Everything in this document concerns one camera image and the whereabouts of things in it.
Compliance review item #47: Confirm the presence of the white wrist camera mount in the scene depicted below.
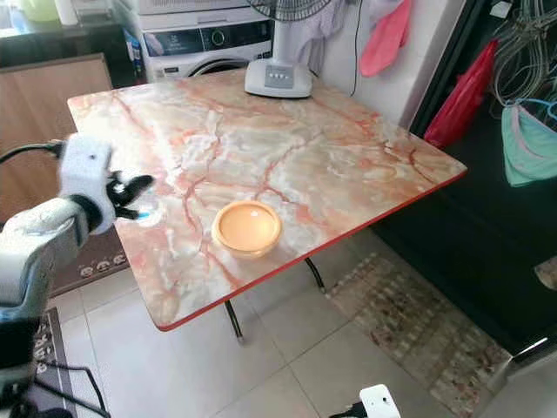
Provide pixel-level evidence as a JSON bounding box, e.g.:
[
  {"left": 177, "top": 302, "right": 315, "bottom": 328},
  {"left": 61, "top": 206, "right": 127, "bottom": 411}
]
[
  {"left": 58, "top": 134, "right": 115, "bottom": 235},
  {"left": 358, "top": 383, "right": 402, "bottom": 418}
]

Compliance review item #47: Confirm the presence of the light green cup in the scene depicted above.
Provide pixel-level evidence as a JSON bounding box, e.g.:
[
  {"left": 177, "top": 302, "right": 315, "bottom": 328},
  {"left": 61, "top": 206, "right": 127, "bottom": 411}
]
[{"left": 21, "top": 0, "right": 63, "bottom": 24}]

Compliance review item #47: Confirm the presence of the wooden cabinet with black counter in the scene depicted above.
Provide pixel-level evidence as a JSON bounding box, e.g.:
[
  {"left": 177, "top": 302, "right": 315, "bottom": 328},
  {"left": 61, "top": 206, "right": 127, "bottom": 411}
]
[{"left": 0, "top": 16, "right": 133, "bottom": 229}]

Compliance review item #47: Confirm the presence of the white table fan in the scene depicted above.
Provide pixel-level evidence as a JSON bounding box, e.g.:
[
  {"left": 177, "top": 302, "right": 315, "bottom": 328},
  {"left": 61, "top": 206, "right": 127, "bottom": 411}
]
[{"left": 243, "top": 0, "right": 346, "bottom": 99}]

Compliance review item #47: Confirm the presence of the green cloth with pink trim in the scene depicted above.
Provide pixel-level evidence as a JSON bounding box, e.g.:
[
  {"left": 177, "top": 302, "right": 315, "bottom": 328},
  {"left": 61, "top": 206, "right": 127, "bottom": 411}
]
[{"left": 500, "top": 99, "right": 557, "bottom": 189}]

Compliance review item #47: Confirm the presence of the black fan power cord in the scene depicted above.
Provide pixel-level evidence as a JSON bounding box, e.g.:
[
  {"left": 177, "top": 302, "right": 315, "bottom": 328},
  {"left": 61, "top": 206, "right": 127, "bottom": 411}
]
[{"left": 350, "top": 0, "right": 364, "bottom": 98}]

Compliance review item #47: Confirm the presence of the orange lidded plastic bowl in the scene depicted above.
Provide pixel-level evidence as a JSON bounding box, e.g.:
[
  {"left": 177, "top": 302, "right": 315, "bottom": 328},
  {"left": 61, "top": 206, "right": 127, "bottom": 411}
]
[{"left": 211, "top": 199, "right": 284, "bottom": 260}]

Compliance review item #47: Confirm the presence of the beige patterned floor rug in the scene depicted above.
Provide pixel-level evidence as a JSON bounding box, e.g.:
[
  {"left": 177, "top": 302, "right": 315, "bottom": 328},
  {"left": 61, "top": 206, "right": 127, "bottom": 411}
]
[{"left": 325, "top": 252, "right": 512, "bottom": 418}]

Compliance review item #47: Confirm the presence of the white front-load washing machine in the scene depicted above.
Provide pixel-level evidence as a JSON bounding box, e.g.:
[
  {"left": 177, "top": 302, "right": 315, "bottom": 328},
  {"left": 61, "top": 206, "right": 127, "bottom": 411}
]
[{"left": 116, "top": 0, "right": 276, "bottom": 84}]

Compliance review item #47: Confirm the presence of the bundle of wire clothes hangers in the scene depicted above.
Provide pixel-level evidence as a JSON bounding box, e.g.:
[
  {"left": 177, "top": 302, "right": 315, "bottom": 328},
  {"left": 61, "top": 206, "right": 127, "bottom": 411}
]
[{"left": 491, "top": 0, "right": 557, "bottom": 111}]

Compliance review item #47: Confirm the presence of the dark dotted floor mat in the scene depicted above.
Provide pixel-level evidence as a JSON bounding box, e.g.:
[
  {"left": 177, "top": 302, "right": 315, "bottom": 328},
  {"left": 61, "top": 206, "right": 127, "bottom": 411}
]
[{"left": 34, "top": 252, "right": 132, "bottom": 418}]

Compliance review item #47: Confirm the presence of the pale grey hanging cloth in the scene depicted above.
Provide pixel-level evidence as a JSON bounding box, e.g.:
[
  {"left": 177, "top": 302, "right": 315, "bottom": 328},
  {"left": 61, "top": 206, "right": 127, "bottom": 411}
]
[{"left": 290, "top": 14, "right": 325, "bottom": 72}]

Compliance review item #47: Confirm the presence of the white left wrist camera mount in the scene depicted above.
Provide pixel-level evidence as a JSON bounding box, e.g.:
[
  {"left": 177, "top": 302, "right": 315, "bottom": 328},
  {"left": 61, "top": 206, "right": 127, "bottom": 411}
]
[{"left": 58, "top": 134, "right": 115, "bottom": 235}]

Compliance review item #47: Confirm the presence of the small white bottle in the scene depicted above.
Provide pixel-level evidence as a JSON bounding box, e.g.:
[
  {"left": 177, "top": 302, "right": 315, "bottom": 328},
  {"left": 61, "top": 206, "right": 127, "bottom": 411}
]
[{"left": 54, "top": 0, "right": 80, "bottom": 26}]

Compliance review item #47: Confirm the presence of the coral pink hanging cloth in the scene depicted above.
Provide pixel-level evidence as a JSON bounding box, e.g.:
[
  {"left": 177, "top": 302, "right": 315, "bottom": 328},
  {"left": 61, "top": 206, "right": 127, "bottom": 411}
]
[{"left": 358, "top": 0, "right": 413, "bottom": 78}]

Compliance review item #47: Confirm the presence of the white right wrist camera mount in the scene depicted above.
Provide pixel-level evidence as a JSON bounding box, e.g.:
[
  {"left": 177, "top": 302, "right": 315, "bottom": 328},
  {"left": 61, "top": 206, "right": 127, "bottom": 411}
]
[{"left": 358, "top": 383, "right": 402, "bottom": 418}]

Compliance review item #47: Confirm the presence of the marble pattern folding table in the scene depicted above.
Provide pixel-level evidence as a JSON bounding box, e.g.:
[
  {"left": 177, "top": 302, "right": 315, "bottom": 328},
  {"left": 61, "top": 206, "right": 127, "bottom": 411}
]
[{"left": 67, "top": 68, "right": 468, "bottom": 346}]

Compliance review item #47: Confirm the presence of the red hanging plastic bag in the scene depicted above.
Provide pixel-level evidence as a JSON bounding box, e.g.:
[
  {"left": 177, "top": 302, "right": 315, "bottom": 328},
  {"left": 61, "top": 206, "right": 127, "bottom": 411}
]
[{"left": 424, "top": 38, "right": 500, "bottom": 150}]

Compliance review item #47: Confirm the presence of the thin black body cable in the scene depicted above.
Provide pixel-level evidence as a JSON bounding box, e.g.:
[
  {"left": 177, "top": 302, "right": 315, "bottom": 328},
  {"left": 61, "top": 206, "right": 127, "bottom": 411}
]
[{"left": 42, "top": 360, "right": 107, "bottom": 418}]

